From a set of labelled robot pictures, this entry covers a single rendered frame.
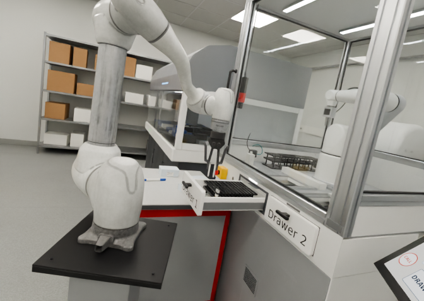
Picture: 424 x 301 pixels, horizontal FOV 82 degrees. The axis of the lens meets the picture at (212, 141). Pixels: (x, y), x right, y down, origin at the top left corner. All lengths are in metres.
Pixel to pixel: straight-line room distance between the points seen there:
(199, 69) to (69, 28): 3.83
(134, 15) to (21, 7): 4.83
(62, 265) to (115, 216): 0.18
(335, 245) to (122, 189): 0.72
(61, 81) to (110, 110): 3.97
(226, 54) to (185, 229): 1.34
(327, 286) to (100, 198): 0.80
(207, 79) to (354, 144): 1.33
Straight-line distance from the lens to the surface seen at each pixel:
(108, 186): 0.85
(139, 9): 0.88
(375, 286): 1.21
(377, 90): 0.88
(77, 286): 1.02
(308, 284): 1.08
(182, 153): 1.96
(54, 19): 5.53
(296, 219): 1.04
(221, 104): 1.16
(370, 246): 1.06
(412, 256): 0.77
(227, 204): 1.13
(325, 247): 0.98
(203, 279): 1.63
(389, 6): 0.96
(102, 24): 1.01
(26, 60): 5.53
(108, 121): 1.00
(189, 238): 1.44
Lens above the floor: 1.29
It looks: 8 degrees down
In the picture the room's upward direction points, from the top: 10 degrees clockwise
